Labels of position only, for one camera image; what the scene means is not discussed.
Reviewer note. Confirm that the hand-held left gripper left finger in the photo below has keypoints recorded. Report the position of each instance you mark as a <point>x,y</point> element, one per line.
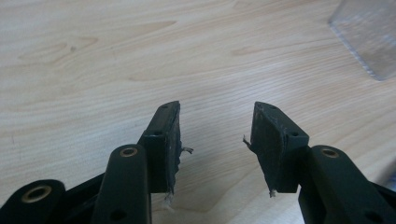
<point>162,146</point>

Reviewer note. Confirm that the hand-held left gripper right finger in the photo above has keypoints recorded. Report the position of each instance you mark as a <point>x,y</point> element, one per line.
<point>280,149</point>

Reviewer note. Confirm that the clear plastic box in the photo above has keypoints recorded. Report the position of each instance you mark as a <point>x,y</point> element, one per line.
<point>369,34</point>

